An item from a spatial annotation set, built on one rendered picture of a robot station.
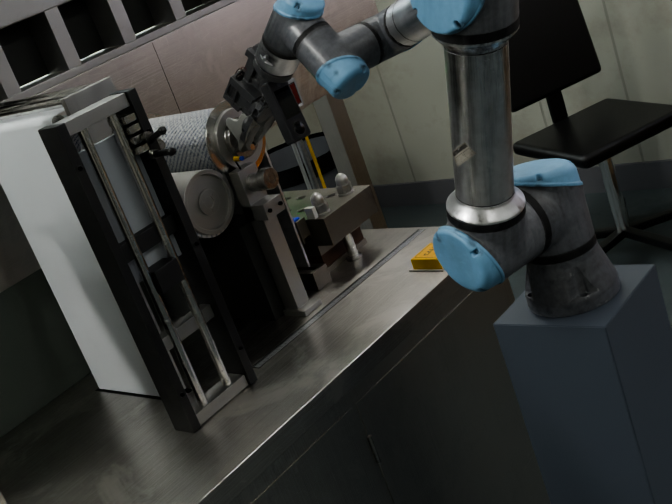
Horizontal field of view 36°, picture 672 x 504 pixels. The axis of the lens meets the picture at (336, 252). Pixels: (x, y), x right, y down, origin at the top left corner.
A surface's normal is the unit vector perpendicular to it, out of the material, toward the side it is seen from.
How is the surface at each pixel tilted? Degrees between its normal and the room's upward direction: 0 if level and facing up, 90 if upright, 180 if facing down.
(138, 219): 90
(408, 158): 90
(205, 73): 90
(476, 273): 97
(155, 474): 0
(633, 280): 0
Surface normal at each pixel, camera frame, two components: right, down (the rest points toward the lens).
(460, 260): -0.73, 0.56
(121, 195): 0.73, -0.01
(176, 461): -0.33, -0.88
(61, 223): -0.60, 0.47
